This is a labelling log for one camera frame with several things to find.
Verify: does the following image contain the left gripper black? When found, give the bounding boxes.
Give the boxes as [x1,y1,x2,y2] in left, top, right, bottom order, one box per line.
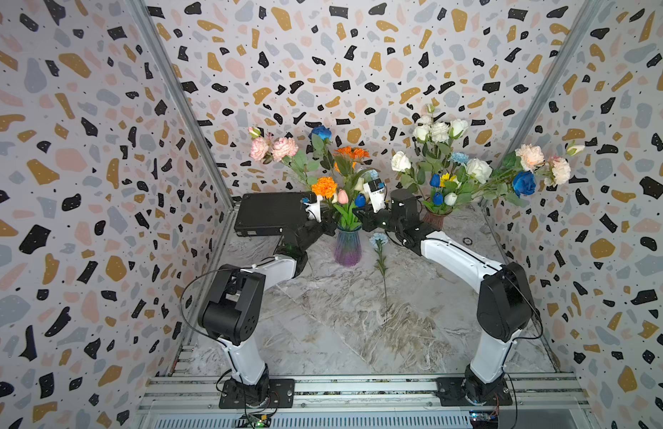
[298,204,343,256]

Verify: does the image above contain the light blue carnation flower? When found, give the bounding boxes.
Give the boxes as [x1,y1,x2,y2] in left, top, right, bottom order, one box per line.
[370,232,389,307]

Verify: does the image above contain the small blue tulip flower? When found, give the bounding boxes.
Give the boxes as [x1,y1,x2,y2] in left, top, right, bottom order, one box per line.
[354,193,366,208]

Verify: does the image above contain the purple ribbed glass vase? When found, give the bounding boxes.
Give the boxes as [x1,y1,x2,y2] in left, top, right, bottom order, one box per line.
[334,226,362,267]

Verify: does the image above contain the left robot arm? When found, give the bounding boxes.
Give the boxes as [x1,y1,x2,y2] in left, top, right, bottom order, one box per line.
[179,209,336,393]

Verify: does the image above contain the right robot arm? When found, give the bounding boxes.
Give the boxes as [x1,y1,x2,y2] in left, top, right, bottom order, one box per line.
[354,189,539,388]

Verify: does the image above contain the brown ribbed glass vase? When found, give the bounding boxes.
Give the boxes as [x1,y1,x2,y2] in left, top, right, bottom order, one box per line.
[422,210,452,231]

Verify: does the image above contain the black rectangular case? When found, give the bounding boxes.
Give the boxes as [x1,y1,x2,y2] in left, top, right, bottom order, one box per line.
[234,192,316,237]

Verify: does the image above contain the orange marigold flower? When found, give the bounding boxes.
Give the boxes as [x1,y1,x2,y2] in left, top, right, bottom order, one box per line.
[311,177,338,200]

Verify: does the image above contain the large orange gerbera flower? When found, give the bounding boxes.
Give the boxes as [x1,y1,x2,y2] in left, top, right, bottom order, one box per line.
[334,147,370,164]

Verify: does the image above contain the white flower bouquet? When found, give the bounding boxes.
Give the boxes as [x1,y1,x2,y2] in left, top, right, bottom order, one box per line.
[391,105,522,216]

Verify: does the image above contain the pink carnation stem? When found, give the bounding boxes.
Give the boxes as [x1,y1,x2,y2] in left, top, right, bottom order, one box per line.
[247,127,320,187]

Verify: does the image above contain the blue rose right bouquet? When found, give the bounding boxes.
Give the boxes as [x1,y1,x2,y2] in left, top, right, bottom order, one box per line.
[512,171,537,197]

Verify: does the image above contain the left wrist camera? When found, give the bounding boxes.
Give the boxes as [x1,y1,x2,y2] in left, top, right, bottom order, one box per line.
[301,197,322,223]

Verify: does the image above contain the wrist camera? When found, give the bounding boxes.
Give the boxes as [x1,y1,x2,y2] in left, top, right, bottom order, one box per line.
[363,179,386,213]
[301,197,322,223]

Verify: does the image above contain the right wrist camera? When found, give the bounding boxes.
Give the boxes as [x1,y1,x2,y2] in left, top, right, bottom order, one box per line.
[363,179,386,213]

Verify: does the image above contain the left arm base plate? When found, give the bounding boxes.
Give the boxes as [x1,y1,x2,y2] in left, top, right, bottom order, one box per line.
[219,377,296,409]

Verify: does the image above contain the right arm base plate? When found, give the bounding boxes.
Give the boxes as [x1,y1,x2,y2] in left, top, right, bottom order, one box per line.
[436,375,513,407]

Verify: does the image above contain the aluminium front rail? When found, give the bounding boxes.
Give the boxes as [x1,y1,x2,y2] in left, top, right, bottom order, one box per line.
[130,373,599,428]

